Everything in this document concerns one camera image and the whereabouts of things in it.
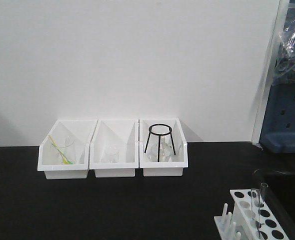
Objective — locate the black lab sink basin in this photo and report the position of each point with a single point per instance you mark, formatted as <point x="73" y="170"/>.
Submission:
<point x="280" y="196"/>

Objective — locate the yellow green plastic pipette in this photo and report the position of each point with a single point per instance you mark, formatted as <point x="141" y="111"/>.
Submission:
<point x="62" y="155"/>

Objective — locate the black metal tripod stand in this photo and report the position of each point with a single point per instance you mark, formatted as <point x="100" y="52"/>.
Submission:
<point x="155" y="131"/>

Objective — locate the white storage bin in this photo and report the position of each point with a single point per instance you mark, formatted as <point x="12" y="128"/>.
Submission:
<point x="120" y="133"/>
<point x="177" y="162"/>
<point x="49" y="160"/>

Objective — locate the plastic bag of pegs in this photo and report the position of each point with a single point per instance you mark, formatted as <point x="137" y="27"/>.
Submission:
<point x="284" y="70"/>

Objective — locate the white left storage bin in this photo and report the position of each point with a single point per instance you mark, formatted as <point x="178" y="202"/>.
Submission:
<point x="49" y="160"/>

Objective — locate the white right storage bin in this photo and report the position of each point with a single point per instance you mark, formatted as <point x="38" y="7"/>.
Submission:
<point x="177" y="162"/>

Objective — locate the small glass beaker middle bin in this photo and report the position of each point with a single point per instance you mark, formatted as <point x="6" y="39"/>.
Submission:
<point x="111" y="155"/>

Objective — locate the grey-blue pegboard drying rack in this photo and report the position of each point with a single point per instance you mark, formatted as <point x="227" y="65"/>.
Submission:
<point x="278" y="127"/>

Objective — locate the white middle storage bin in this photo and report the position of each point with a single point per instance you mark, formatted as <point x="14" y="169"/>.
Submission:
<point x="120" y="133"/>

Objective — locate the glass flask under tripod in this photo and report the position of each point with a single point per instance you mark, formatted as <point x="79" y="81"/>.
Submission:
<point x="161" y="153"/>

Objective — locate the clear glass test tube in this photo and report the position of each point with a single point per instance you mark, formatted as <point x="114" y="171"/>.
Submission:
<point x="255" y="207"/>
<point x="262" y="193"/>

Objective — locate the white test tube rack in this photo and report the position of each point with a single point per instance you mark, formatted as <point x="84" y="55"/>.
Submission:
<point x="237" y="225"/>

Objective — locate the clear glass beaker left bin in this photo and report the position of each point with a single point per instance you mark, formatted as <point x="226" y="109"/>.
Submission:
<point x="68" y="148"/>

